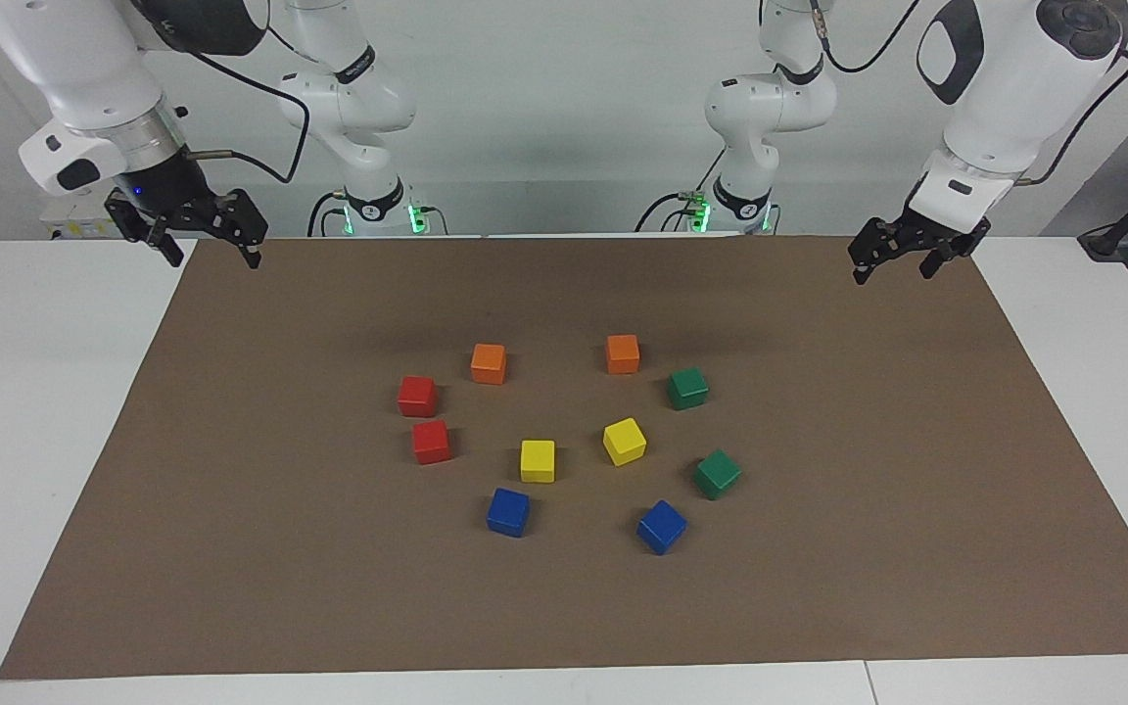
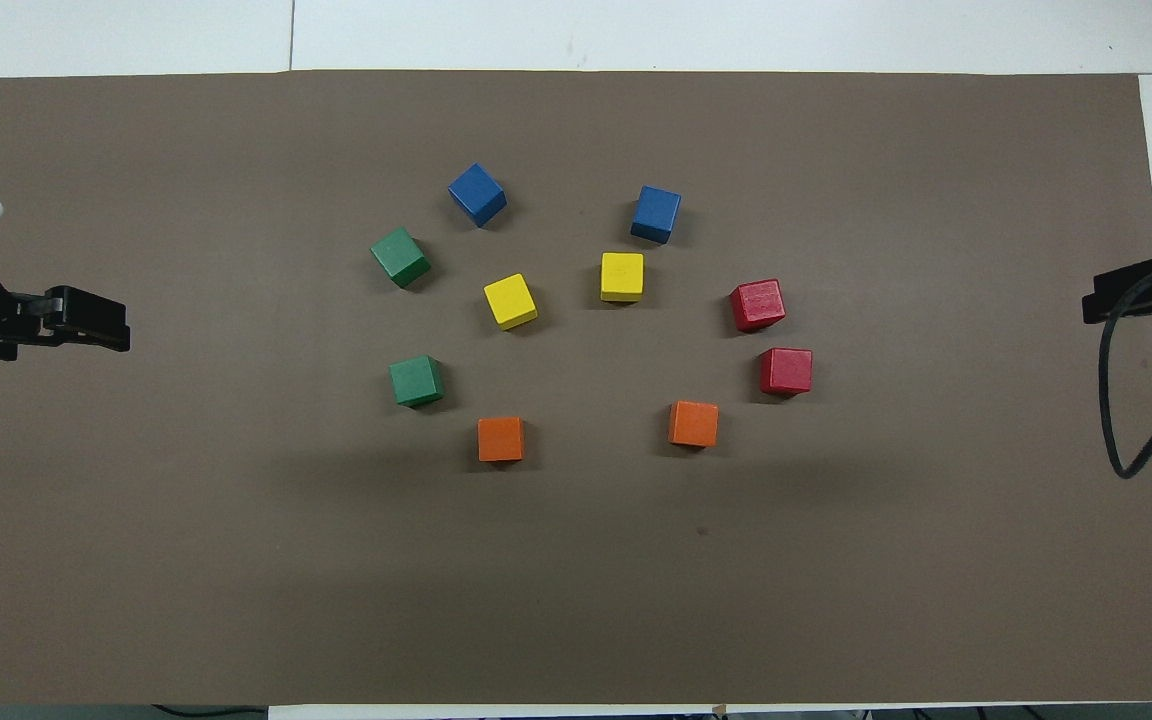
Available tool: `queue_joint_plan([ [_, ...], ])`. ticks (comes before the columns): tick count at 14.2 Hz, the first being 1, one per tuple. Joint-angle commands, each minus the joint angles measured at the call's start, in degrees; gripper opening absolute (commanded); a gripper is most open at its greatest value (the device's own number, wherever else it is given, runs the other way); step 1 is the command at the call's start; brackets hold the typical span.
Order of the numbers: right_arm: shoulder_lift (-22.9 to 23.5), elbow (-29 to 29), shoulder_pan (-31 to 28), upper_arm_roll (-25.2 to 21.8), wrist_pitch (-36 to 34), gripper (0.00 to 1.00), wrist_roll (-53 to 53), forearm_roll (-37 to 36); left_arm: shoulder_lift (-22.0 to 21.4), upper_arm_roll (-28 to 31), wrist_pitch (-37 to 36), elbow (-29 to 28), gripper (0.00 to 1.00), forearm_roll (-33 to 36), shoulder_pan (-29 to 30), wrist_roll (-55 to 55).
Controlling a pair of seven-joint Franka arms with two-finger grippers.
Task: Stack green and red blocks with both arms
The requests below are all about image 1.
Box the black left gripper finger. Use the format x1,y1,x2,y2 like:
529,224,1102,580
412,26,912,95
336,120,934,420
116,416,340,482
848,217,905,286
919,243,968,280

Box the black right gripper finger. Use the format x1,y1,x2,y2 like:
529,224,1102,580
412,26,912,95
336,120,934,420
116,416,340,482
211,189,269,270
104,191,185,267

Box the green wooden cube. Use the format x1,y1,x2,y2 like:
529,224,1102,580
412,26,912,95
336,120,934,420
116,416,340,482
667,367,711,411
692,448,743,501

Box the red wooden cube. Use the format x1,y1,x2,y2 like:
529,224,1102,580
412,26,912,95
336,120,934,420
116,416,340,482
411,420,452,466
398,376,440,419

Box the white power box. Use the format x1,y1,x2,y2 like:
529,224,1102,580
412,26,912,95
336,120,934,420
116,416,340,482
40,191,124,241

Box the brown table mat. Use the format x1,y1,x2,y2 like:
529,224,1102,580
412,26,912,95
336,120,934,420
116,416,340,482
0,235,1128,681

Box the yellow wooden cube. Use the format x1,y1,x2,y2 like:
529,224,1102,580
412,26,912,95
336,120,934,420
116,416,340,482
602,417,647,467
520,440,557,484

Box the blue wooden cube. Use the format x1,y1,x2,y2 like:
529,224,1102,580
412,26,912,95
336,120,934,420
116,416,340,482
636,499,688,556
486,488,532,539

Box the black base cable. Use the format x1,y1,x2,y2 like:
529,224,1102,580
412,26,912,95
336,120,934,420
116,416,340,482
634,147,724,233
306,191,350,238

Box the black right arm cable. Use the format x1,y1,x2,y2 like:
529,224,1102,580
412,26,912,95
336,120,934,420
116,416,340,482
158,24,312,185

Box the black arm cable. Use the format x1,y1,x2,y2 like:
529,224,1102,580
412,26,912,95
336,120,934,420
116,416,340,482
809,0,1128,187
158,24,312,185

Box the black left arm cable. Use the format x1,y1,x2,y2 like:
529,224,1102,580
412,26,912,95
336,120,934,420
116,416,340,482
809,0,1128,187

